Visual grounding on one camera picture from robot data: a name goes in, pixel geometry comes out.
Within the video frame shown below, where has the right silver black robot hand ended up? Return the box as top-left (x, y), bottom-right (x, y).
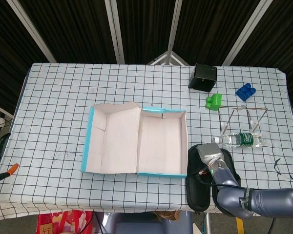
top-left (195, 143), bottom-right (227, 169)

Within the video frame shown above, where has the black rubber slipper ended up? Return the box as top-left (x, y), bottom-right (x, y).
top-left (218, 148), bottom-right (242, 187)
top-left (187, 145), bottom-right (217, 212)

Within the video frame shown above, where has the teal cardboard shoe box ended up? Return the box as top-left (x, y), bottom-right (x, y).
top-left (81, 101), bottom-right (188, 178)

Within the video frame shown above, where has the small black cardboard box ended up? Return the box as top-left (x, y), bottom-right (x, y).
top-left (188, 63), bottom-right (218, 93)

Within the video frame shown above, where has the clear green-label water bottle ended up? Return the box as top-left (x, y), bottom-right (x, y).
top-left (212, 131), bottom-right (266, 148)

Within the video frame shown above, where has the green toy building block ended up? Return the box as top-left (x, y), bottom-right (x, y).
top-left (205, 94), bottom-right (223, 112)

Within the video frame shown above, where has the blue toy building block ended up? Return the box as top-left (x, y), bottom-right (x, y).
top-left (235, 83), bottom-right (256, 101)

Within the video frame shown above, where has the metal table leg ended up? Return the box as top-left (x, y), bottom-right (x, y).
top-left (202, 213), bottom-right (212, 234)

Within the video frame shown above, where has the brown paper bag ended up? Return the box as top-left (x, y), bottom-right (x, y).
top-left (153, 210), bottom-right (181, 221)

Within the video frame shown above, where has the yellow strip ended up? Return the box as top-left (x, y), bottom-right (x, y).
top-left (236, 216), bottom-right (244, 234)

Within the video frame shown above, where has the white black checked tablecloth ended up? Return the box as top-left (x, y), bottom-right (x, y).
top-left (0, 62), bottom-right (293, 222)

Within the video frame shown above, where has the red patterned bag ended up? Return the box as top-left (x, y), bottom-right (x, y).
top-left (37, 209), bottom-right (95, 234)

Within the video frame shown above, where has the grey blue chair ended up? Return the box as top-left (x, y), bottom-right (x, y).
top-left (95, 211), bottom-right (193, 234)

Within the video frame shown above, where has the white metal triangular stand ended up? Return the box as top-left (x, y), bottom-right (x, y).
top-left (146, 51), bottom-right (190, 66)

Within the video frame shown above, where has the dark white-framed folding screen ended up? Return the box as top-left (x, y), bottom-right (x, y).
top-left (0, 0), bottom-right (293, 115)

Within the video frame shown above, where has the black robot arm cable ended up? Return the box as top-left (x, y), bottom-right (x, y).
top-left (196, 168), bottom-right (247, 192)

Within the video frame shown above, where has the metal wire stand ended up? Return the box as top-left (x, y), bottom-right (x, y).
top-left (218, 105), bottom-right (269, 135)

